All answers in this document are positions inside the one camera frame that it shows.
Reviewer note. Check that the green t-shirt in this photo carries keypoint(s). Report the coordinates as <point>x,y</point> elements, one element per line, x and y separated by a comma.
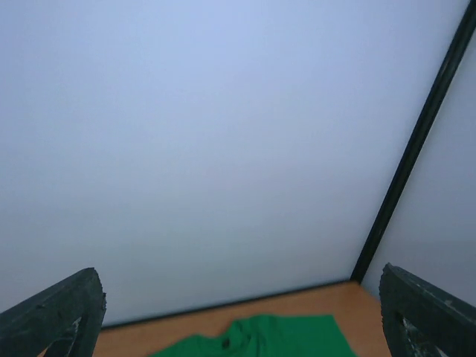
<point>268,335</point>

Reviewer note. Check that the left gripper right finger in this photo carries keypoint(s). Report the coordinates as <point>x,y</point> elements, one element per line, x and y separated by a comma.
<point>420,319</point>

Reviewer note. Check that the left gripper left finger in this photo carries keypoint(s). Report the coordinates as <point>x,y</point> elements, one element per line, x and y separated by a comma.
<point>63,320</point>

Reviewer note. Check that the right black frame post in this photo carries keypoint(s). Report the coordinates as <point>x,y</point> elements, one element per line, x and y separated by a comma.
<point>448,68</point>

